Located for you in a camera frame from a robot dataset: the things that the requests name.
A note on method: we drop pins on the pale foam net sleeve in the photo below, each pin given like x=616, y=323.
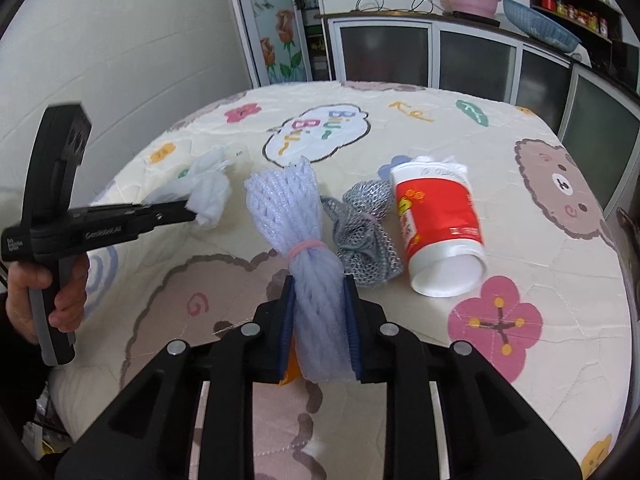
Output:
x=300, y=200

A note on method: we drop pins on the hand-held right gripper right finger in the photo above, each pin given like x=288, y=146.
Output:
x=351, y=315

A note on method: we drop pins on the dark wooden spice shelf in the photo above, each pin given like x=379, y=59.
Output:
x=615, y=20

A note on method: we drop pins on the cartoon printed blanket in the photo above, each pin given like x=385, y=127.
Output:
x=500, y=110

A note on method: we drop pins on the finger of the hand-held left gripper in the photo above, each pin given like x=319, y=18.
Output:
x=170, y=214

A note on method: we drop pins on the flower printed glass door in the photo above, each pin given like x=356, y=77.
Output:
x=275, y=20

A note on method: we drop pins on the cluttered storage shelf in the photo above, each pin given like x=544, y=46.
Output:
x=310, y=20

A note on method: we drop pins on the person's left hand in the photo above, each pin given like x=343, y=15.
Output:
x=75, y=290

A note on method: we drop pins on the white tissue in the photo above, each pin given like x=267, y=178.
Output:
x=210, y=195

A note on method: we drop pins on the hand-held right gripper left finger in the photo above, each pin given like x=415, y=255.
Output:
x=286, y=310

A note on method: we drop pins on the red white cup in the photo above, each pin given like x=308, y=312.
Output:
x=435, y=220

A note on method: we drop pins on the kitchen counter cabinet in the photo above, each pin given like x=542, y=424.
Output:
x=380, y=50

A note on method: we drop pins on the row of spice jars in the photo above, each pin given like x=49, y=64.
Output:
x=575, y=12

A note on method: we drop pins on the silver mesh bag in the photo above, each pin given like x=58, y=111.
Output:
x=360, y=245

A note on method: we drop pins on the blue plastic basket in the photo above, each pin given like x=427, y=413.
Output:
x=540, y=25

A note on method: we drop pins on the black induction cooker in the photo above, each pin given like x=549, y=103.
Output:
x=480, y=19

